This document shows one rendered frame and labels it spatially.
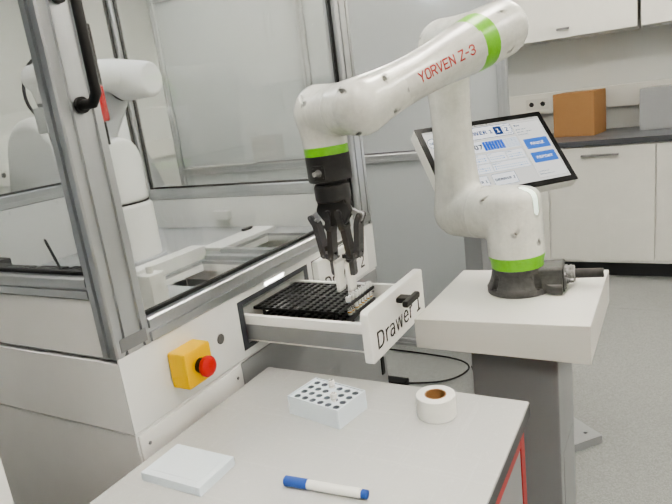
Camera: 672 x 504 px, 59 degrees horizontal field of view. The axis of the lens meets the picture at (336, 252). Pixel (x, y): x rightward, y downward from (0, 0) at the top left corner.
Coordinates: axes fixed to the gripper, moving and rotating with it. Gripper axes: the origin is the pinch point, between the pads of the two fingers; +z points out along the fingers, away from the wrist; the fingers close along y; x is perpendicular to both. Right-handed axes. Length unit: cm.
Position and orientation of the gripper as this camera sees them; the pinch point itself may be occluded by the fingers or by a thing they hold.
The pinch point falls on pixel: (345, 275)
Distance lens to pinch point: 127.2
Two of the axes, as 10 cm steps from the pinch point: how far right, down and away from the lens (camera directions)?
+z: 1.5, 9.6, 2.3
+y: 8.7, -0.1, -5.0
